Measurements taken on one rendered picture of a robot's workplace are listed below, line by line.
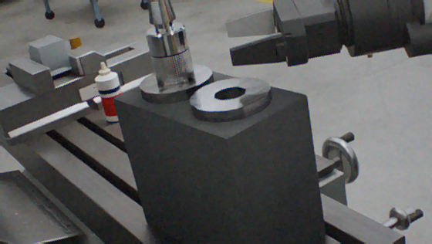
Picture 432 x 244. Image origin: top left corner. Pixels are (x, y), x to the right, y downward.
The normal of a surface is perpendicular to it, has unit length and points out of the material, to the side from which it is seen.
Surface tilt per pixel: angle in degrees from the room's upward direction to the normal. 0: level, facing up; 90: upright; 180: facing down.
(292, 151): 90
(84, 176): 0
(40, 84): 90
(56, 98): 90
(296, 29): 45
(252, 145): 90
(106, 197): 0
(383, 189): 0
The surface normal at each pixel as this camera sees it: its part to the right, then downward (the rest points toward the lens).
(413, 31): -0.11, -0.43
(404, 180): -0.17, -0.88
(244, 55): 0.05, 0.44
